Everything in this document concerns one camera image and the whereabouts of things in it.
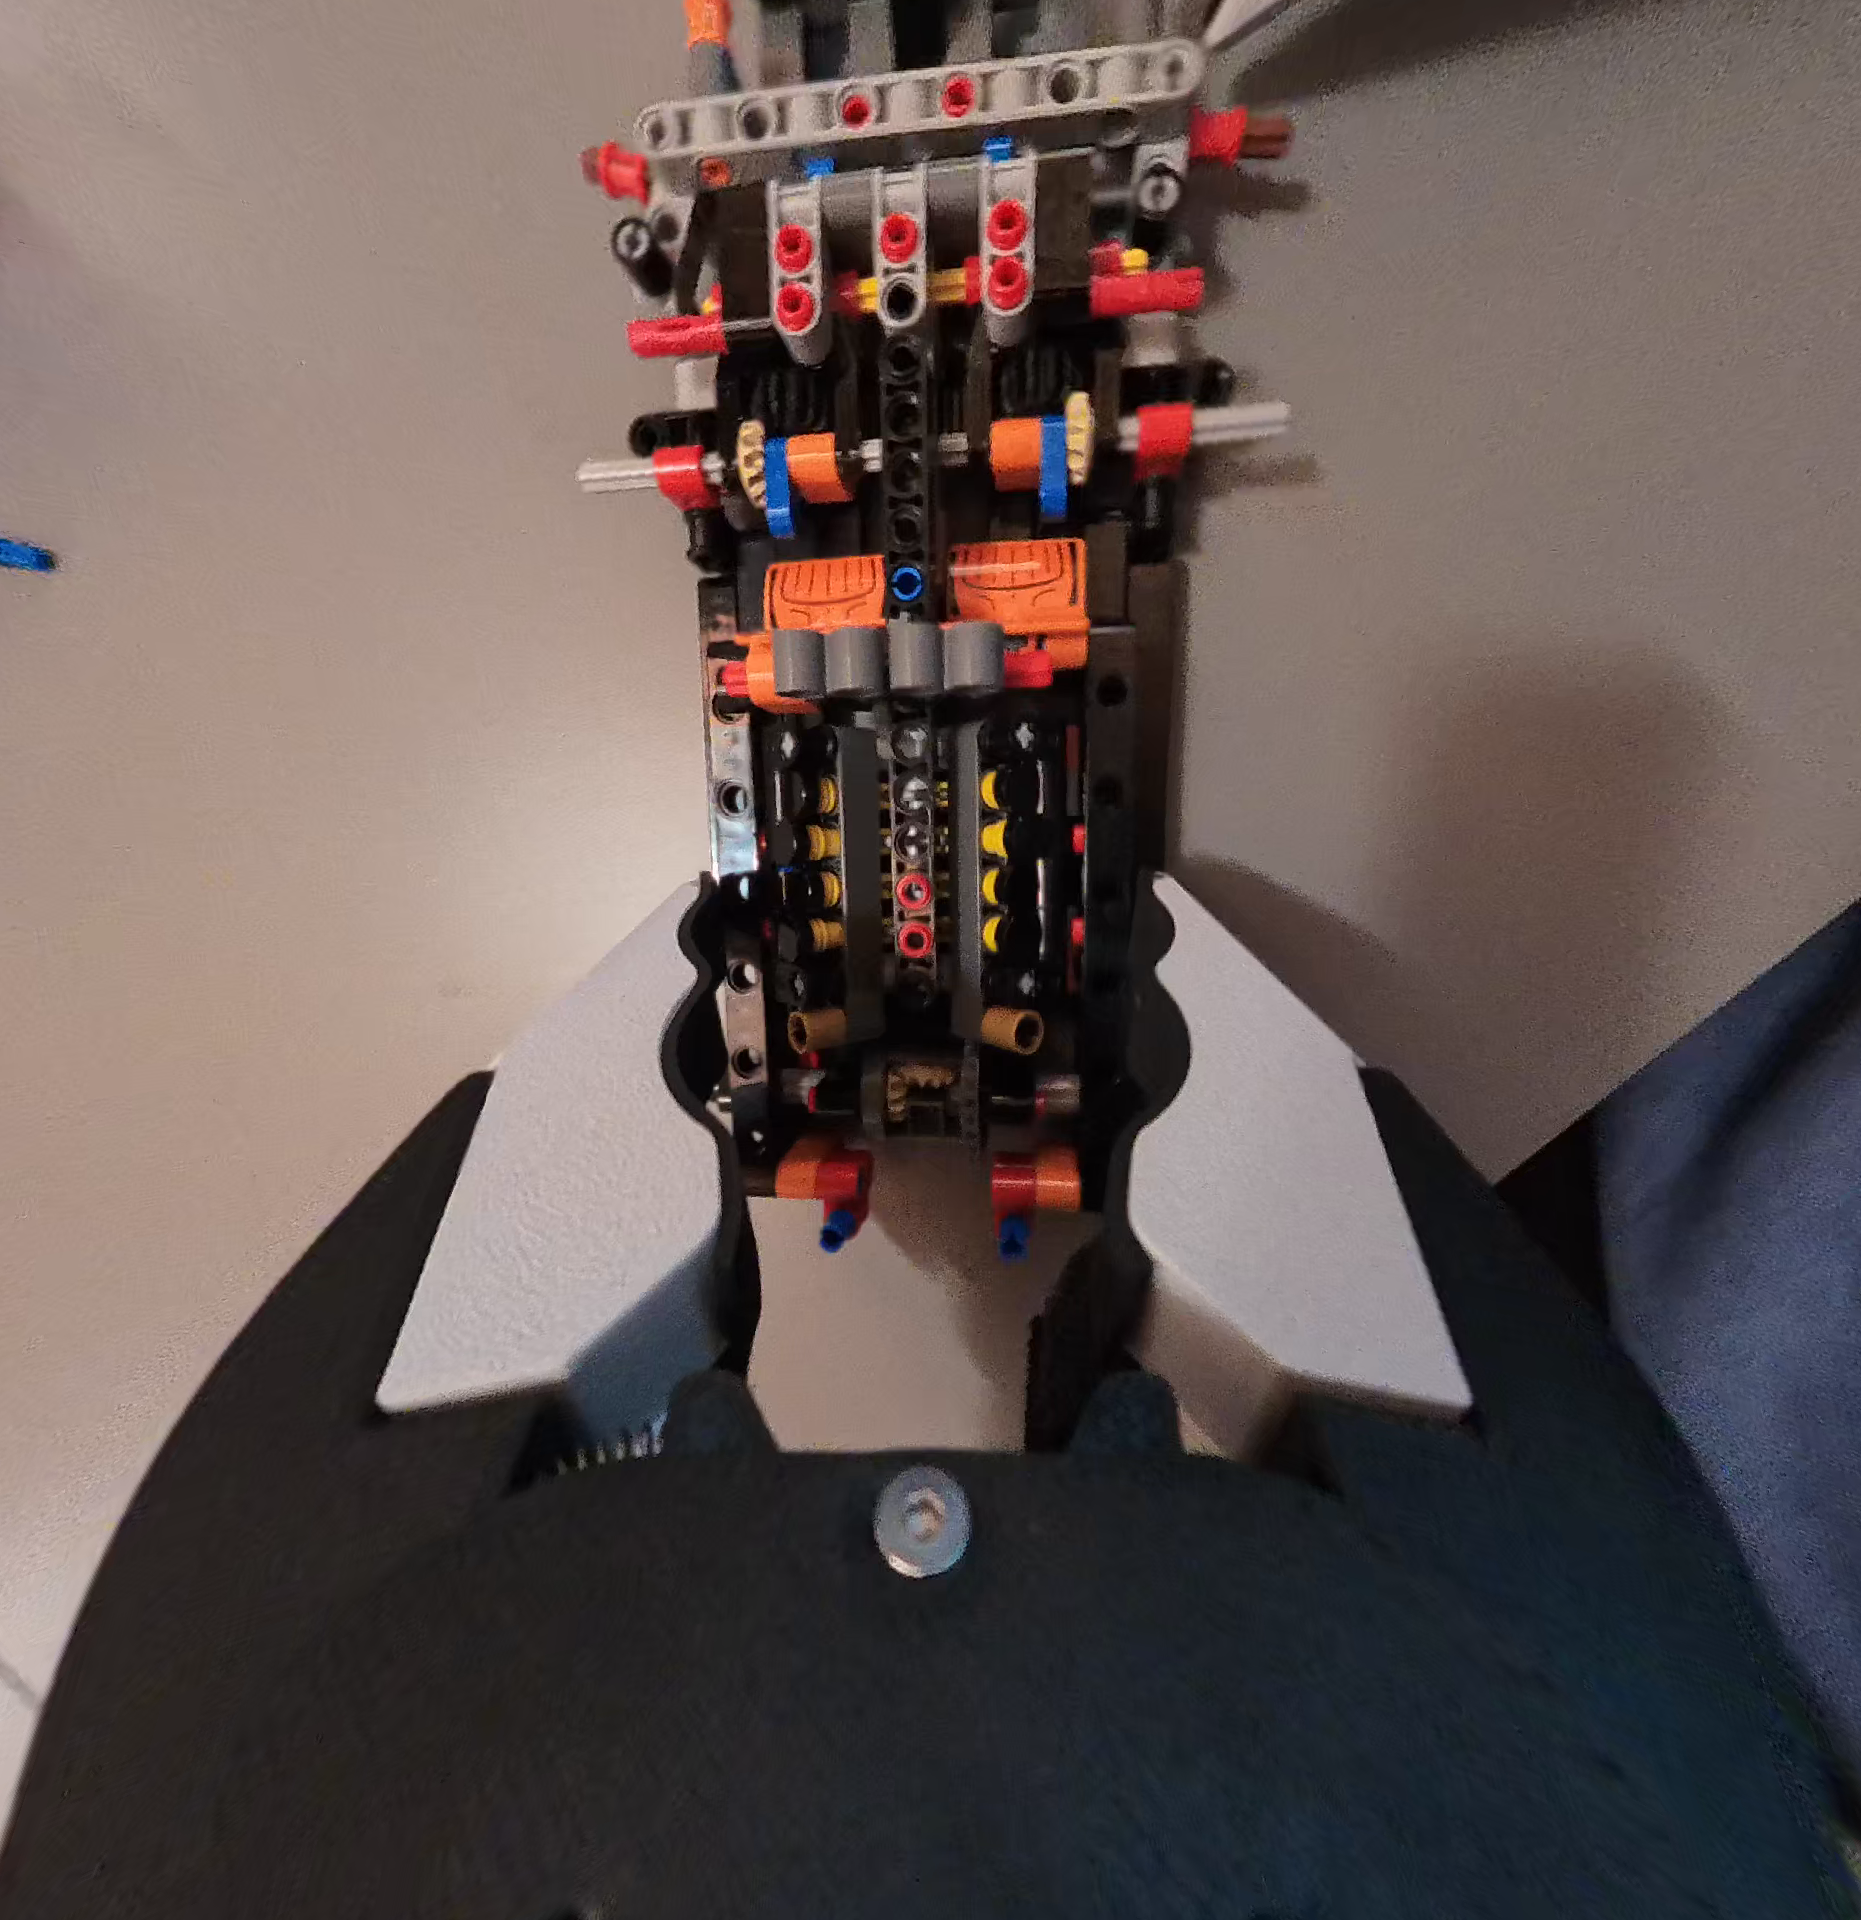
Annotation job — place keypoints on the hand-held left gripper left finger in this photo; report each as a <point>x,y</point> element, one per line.
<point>568,1201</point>

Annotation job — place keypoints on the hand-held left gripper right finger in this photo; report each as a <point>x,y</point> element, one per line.
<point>1274,1216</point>

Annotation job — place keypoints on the multicoloured lego model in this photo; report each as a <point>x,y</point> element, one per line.
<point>913,601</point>

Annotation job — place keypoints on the long blue lego pin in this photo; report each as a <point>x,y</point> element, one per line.
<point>12,556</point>

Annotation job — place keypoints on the person's blue sweater torso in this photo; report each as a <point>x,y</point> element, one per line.
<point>1755,1275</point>

